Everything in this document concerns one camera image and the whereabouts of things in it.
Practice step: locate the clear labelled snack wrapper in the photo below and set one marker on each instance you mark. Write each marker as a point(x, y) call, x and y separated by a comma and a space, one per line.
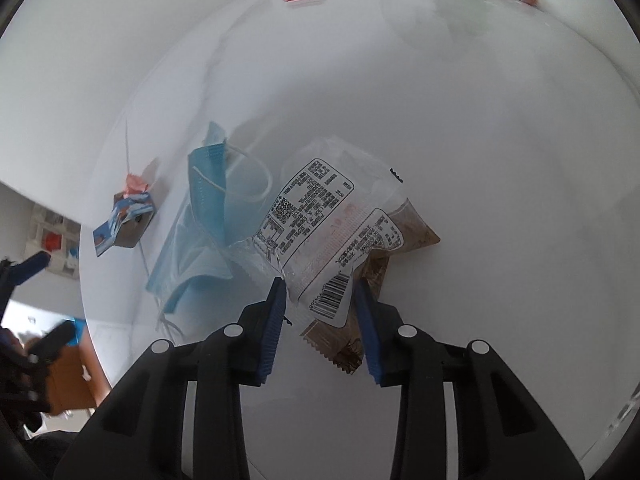
point(320, 220)

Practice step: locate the pink crumpled paper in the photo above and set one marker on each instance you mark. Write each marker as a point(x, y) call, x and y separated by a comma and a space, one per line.
point(137, 185)

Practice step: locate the brown snack wrapper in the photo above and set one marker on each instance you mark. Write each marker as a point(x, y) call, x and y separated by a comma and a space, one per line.
point(405, 240)

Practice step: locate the blue printed cardboard carton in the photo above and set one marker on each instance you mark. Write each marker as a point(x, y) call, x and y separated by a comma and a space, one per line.
point(120, 225)

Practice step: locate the blue box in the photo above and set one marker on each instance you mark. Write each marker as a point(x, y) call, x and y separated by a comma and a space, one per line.
point(79, 330)

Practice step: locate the blue face mask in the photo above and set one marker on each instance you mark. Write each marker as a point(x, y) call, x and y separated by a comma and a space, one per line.
point(207, 195)

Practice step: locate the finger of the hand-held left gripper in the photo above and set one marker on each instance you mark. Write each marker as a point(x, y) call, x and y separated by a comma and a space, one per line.
point(27, 267)
point(52, 342)

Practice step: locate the white shelf unit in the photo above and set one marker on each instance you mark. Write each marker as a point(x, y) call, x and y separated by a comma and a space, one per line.
point(55, 240)

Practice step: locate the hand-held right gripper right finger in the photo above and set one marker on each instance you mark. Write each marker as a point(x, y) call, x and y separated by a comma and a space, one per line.
point(367, 335)

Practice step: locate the person's dark clothing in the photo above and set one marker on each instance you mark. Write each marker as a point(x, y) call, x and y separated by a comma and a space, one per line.
point(50, 455)

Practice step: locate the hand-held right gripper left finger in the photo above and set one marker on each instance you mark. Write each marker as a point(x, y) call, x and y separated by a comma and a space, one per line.
point(272, 330)

